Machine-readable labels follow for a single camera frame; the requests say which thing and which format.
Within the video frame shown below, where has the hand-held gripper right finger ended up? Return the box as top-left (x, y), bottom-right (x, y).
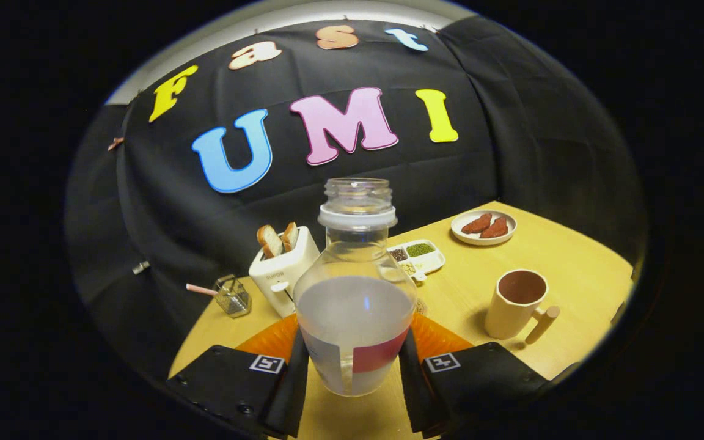
top-left (398, 313), bottom-right (554, 438)

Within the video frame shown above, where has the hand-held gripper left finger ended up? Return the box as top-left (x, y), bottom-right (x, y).
top-left (166, 313), bottom-right (310, 439)

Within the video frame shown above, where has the clear plastic juice bottle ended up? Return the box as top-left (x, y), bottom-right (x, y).
top-left (293, 177), bottom-right (419, 398)

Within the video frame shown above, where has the beige cup with handle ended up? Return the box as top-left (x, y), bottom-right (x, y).
top-left (485, 269), bottom-right (561, 345)

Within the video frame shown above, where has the wooden table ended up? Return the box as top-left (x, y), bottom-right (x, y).
top-left (169, 200), bottom-right (635, 440)

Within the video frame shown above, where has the white toaster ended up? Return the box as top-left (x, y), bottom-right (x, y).
top-left (248, 226), bottom-right (321, 318)

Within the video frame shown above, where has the white divided bean tray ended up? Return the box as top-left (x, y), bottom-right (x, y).
top-left (387, 239), bottom-right (446, 283)

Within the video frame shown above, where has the white round plate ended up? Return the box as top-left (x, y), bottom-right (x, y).
top-left (450, 210), bottom-right (518, 246)

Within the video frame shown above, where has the red meat piece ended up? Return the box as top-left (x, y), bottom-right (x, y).
top-left (480, 217), bottom-right (509, 239)
top-left (461, 213), bottom-right (494, 235)

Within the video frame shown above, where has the black backdrop cloth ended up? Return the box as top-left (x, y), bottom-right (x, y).
top-left (64, 15), bottom-right (647, 380)

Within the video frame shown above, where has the wire mesh basket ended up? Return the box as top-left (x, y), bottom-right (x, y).
top-left (213, 274), bottom-right (252, 318)

